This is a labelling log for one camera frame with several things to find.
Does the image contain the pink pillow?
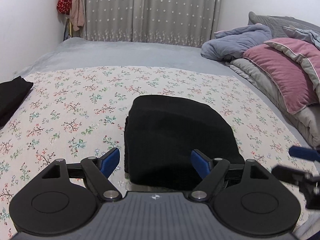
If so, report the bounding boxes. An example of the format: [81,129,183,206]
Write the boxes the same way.
[243,42,319,114]

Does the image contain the grey blue bed blanket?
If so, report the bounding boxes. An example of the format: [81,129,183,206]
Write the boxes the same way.
[18,37,319,147]

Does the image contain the grey pillow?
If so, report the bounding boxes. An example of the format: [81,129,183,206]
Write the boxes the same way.
[248,11,319,50]

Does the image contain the grey quilt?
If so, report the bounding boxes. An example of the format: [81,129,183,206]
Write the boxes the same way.
[226,59,319,148]

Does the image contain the blue grey crumpled garment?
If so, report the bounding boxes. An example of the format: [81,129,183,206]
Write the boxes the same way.
[201,23,272,61]

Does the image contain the floral bed sheet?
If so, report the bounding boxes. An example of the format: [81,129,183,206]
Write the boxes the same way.
[1,66,316,239]

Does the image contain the folded black garment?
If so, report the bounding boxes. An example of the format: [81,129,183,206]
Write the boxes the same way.
[0,76,34,127]

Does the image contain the black pants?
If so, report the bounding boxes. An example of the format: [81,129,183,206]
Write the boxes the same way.
[124,95,245,191]

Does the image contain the grey star curtain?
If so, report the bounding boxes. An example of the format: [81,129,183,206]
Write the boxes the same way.
[80,0,221,47]

